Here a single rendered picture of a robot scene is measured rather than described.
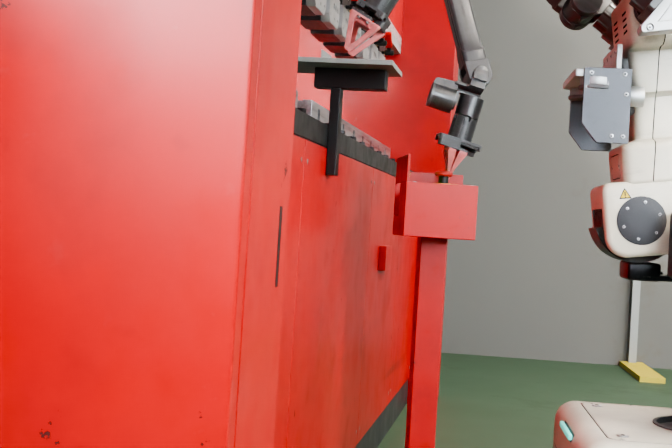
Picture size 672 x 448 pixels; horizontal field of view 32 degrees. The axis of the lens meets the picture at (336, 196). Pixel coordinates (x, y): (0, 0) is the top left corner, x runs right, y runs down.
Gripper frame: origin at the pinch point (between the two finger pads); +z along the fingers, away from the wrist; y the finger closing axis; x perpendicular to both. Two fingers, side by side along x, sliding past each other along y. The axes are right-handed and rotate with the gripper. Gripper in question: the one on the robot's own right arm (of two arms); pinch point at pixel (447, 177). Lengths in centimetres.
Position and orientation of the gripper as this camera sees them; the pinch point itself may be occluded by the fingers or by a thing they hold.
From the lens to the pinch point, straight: 270.4
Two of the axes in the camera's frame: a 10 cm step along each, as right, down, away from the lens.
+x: 0.8, -0.1, -10.0
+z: -3.0, 9.5, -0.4
